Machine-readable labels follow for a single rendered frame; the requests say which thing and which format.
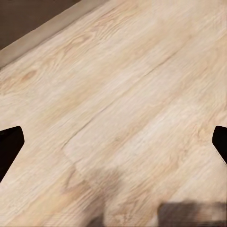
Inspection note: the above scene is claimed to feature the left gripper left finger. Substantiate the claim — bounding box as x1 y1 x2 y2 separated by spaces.
0 126 25 182

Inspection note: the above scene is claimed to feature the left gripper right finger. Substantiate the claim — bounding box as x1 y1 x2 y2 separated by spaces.
212 126 227 164

